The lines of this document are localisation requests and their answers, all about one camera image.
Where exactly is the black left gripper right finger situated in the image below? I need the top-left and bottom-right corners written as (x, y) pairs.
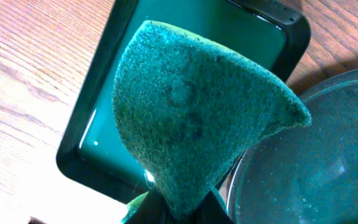
top-left (191, 191), bottom-right (234, 224)

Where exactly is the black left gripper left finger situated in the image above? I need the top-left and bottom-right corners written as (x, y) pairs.
top-left (124, 189), bottom-right (173, 224)

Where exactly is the green sponge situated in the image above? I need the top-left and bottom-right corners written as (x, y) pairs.
top-left (112, 21), bottom-right (311, 223)

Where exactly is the rectangular black tray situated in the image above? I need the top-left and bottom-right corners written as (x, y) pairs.
top-left (56, 0), bottom-right (311, 203)

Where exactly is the round black tray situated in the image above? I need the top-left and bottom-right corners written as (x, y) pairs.
top-left (227, 69), bottom-right (358, 224)

